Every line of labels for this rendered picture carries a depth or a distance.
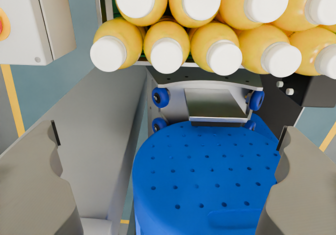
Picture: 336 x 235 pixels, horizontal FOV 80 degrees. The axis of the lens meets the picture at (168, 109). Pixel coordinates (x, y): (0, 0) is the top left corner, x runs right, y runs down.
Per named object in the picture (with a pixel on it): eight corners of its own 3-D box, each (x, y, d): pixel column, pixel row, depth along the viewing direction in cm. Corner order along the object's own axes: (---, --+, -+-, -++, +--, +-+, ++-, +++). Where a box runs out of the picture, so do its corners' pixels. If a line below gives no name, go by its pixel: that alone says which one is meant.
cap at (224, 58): (219, 35, 25) (222, 37, 23) (244, 50, 26) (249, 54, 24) (201, 62, 26) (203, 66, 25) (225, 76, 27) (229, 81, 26)
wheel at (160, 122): (161, 141, 45) (168, 138, 46) (162, 124, 43) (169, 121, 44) (150, 132, 48) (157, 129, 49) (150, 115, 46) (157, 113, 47)
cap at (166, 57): (157, 73, 27) (157, 78, 25) (146, 45, 25) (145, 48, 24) (185, 64, 26) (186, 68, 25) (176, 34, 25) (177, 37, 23)
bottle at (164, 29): (156, 55, 44) (150, 87, 28) (144, 22, 41) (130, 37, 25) (187, 44, 43) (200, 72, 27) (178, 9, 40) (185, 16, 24)
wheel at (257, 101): (246, 112, 43) (256, 115, 42) (251, 92, 40) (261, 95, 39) (253, 104, 46) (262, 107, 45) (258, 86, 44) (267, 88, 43)
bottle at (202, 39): (196, 9, 40) (216, 16, 24) (225, 27, 42) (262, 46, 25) (178, 41, 43) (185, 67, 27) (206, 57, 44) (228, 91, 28)
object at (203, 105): (183, 97, 46) (188, 128, 35) (184, 88, 45) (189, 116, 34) (226, 99, 46) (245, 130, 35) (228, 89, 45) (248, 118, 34)
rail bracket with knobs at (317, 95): (267, 87, 48) (290, 107, 39) (275, 56, 45) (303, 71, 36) (308, 88, 48) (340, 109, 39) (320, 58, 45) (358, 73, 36)
